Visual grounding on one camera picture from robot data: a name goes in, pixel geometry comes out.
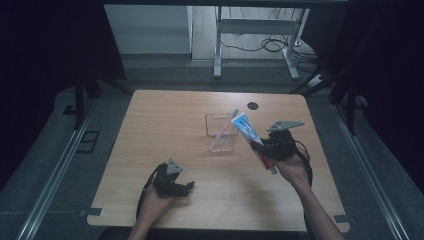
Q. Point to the grey tape strip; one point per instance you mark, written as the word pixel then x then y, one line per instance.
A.
pixel 341 218
pixel 91 212

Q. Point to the person's left hand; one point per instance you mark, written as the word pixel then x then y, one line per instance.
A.
pixel 155 203

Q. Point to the pink toothbrush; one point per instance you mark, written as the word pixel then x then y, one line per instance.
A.
pixel 226 126

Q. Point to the black metal stand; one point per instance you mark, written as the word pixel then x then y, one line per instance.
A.
pixel 350 106
pixel 79 100

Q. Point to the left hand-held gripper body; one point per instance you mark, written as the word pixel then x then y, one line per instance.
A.
pixel 168 180

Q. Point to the clear plastic box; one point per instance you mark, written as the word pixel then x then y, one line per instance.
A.
pixel 221 138

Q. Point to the white power strip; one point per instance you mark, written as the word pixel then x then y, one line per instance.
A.
pixel 316 80

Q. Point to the white metal desk frame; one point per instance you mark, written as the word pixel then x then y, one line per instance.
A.
pixel 256 26

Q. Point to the person's right hand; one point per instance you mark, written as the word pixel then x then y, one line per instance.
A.
pixel 293 170

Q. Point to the grey metal floor rail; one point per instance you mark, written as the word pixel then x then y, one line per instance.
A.
pixel 53 186
pixel 366 176

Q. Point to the white board panel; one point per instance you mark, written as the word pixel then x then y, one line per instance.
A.
pixel 146 30

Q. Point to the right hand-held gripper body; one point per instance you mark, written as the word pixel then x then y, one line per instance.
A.
pixel 281 141

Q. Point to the blue white toothpaste tube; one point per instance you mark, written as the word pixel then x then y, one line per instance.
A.
pixel 248 131

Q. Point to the round black table grommet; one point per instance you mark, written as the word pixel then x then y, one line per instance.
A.
pixel 252 106

